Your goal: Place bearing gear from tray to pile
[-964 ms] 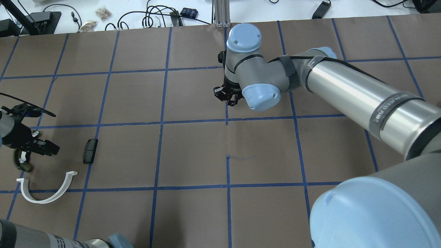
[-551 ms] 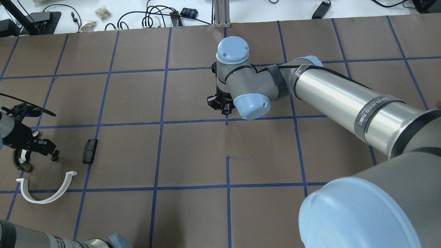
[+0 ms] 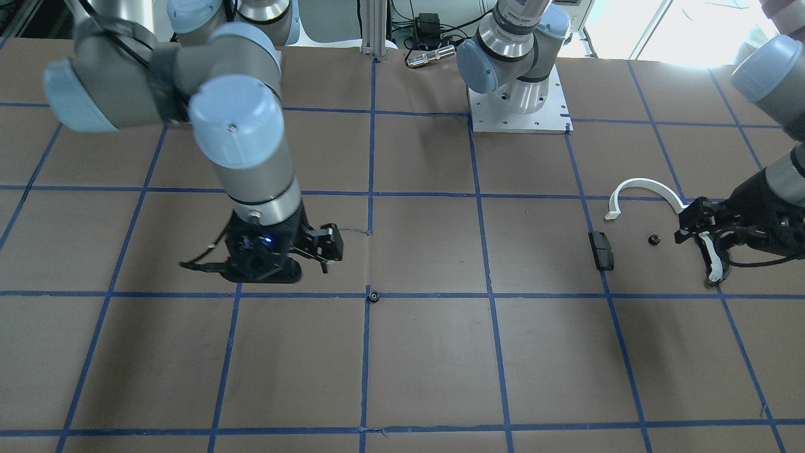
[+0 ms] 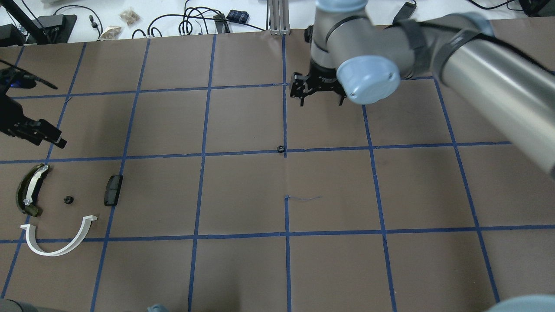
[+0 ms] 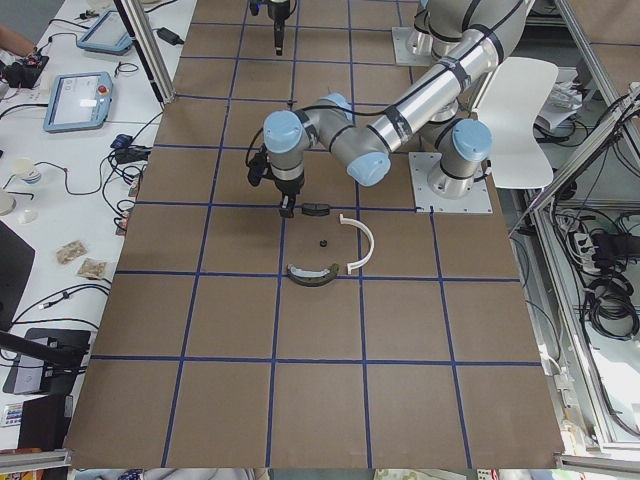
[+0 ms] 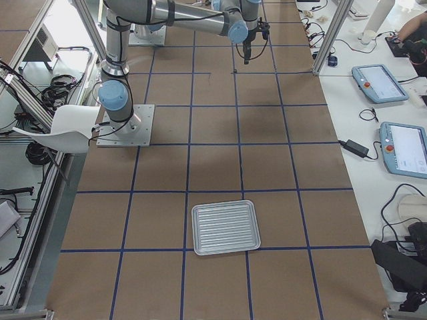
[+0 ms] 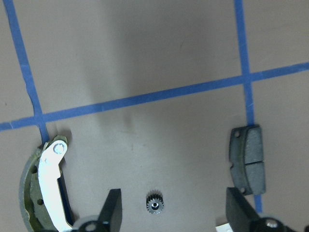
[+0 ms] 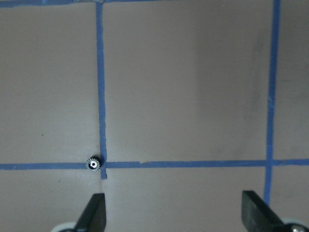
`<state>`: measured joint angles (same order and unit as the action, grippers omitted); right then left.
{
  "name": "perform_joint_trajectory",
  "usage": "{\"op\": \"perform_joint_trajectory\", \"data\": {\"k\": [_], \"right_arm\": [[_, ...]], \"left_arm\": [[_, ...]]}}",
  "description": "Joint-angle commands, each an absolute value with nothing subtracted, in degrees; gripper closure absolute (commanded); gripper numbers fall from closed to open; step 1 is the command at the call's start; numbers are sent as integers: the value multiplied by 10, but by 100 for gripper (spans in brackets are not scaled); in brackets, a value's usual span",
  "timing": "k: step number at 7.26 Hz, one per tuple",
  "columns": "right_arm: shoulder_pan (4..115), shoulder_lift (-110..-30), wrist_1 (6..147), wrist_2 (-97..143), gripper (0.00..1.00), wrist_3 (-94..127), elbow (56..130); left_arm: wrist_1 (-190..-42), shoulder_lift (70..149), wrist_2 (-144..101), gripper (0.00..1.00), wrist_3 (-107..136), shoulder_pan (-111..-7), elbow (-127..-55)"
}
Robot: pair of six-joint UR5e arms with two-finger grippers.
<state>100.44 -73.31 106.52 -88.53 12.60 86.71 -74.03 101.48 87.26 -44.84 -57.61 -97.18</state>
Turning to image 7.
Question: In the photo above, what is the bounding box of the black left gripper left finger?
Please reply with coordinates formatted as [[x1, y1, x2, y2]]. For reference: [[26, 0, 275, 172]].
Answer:
[[98, 188, 122, 232]]

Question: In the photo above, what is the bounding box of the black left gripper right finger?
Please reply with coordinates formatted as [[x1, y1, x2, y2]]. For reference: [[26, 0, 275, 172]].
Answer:
[[225, 187, 260, 232]]

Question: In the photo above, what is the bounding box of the small black bevel gear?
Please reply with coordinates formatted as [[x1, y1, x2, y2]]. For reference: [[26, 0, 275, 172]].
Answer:
[[146, 189, 164, 215]]

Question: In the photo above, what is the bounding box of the white curved plastic part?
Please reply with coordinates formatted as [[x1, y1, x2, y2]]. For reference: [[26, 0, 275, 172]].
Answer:
[[216, 223, 233, 232]]

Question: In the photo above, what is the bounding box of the grey curved brake shoe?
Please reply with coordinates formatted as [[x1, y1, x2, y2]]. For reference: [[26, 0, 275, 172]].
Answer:
[[19, 135, 73, 232]]

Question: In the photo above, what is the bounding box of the black brake pad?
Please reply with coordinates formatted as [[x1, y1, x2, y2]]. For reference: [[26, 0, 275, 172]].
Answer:
[[229, 125, 266, 195]]

